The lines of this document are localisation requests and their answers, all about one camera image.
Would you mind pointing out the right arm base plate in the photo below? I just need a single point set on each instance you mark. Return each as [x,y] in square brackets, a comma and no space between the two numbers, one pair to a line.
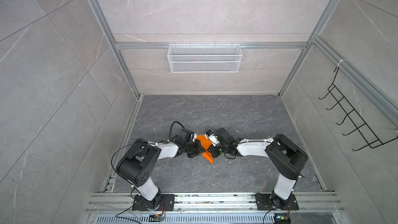
[266,202]

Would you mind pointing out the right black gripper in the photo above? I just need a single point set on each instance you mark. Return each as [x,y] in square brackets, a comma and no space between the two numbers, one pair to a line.
[212,151]

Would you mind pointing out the black wire hook rack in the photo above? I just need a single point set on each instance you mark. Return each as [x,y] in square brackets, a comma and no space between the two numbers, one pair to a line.
[352,115]

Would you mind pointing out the white vented cable duct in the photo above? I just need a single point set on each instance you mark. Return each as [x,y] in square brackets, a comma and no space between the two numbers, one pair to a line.
[190,218]

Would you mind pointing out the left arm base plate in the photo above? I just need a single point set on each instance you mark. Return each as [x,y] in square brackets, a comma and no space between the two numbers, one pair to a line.
[160,202]

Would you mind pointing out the white wire mesh basket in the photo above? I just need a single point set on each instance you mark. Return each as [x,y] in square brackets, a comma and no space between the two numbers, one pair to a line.
[204,58]

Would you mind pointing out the aluminium mounting rail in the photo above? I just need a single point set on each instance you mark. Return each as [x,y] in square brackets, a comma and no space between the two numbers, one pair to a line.
[218,202]

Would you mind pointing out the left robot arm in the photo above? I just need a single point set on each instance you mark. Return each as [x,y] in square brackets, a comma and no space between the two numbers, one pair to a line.
[138,162]

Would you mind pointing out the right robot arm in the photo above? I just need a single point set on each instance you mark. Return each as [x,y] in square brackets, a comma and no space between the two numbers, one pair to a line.
[285,155]

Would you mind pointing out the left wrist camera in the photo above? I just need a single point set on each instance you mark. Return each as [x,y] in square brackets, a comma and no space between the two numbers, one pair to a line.
[187,135]

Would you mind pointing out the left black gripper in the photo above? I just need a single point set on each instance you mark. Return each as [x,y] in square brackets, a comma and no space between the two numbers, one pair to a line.
[199,150]

